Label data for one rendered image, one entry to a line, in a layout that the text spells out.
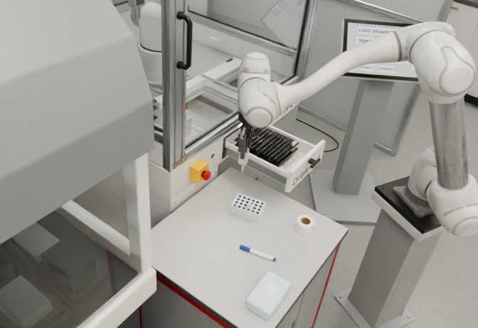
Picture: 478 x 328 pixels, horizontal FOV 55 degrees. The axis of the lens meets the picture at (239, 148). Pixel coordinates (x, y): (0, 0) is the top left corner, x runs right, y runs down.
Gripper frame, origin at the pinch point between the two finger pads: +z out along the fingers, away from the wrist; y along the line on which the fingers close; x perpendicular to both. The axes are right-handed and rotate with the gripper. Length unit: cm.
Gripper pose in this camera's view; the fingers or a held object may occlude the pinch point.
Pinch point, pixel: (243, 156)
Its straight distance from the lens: 172.9
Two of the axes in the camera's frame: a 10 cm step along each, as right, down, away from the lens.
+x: -9.3, -2.8, 2.3
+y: 3.5, -5.3, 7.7
